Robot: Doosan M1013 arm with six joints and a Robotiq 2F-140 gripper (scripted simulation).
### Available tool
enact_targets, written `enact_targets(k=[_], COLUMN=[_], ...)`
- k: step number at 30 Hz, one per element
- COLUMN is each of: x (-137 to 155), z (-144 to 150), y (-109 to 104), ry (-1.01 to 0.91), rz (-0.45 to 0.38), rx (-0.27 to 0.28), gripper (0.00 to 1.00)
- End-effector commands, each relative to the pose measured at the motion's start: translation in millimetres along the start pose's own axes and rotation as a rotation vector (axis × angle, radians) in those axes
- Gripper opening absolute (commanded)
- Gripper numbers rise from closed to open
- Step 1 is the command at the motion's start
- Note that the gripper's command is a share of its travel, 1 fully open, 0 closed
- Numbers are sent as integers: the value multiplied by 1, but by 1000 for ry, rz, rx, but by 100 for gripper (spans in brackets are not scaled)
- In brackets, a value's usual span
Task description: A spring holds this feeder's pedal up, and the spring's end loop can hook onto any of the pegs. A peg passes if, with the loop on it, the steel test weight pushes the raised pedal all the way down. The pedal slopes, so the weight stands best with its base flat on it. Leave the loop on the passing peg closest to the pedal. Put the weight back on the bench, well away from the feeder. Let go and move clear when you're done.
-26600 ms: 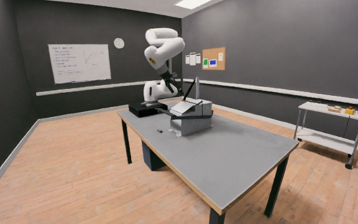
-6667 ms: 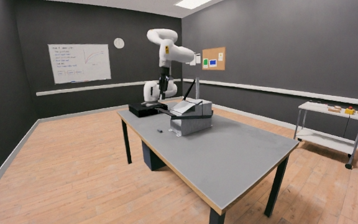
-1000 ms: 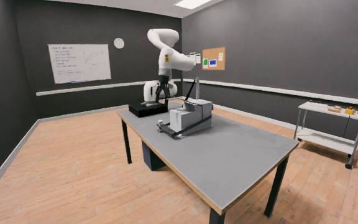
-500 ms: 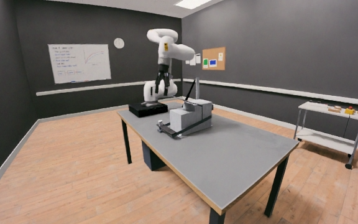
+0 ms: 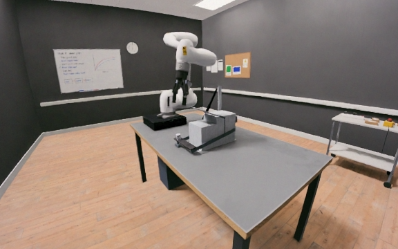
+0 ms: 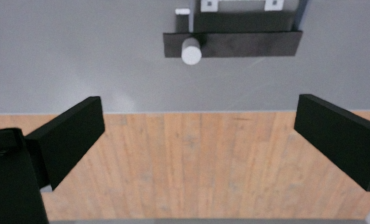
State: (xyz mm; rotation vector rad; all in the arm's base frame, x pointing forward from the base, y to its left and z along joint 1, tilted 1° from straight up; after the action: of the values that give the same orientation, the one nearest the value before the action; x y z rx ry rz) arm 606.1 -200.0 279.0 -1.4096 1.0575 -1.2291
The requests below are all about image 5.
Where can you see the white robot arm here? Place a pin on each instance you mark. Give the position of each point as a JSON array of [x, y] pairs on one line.
[[186, 54]]

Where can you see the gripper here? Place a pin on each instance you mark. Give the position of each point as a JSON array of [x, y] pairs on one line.
[[181, 76]]

